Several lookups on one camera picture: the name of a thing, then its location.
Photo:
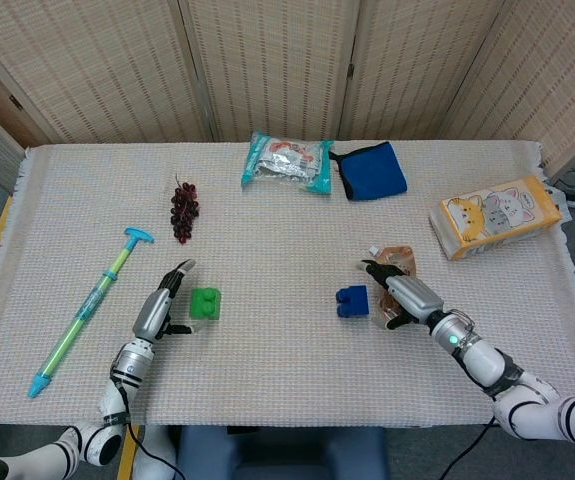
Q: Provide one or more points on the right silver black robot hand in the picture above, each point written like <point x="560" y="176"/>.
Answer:
<point x="412" y="297"/>

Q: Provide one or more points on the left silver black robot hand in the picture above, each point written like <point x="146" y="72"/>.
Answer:
<point x="154" y="312"/>

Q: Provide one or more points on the green toy brick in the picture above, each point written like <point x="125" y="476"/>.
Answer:
<point x="206" y="304"/>

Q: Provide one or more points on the blue toy brick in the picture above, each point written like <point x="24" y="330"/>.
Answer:
<point x="353" y="302"/>

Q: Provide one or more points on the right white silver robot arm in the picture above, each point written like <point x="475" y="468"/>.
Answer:
<point x="487" y="362"/>

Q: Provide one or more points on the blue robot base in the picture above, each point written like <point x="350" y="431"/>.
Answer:
<point x="282" y="452"/>

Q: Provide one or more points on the white robot base shell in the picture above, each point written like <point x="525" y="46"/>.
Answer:
<point x="159" y="450"/>

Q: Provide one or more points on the orange sauce pouch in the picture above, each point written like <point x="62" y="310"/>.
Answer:
<point x="399" y="257"/>

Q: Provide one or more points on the green blue toy water pump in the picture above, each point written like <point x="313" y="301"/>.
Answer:
<point x="89" y="305"/>

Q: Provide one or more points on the dark red grape bunch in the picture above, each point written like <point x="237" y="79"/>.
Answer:
<point x="183" y="212"/>

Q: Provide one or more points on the orange cat tissue pack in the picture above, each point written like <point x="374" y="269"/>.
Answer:
<point x="497" y="215"/>

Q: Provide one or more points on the folded blue cloth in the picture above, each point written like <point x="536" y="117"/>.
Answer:
<point x="374" y="172"/>

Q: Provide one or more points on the white woven tablecloth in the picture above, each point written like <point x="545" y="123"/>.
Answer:
<point x="277" y="235"/>

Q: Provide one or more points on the teal silver snack packet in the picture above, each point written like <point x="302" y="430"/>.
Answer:
<point x="287" y="162"/>

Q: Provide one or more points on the beige woven folding screen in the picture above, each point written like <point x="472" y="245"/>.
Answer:
<point x="277" y="65"/>

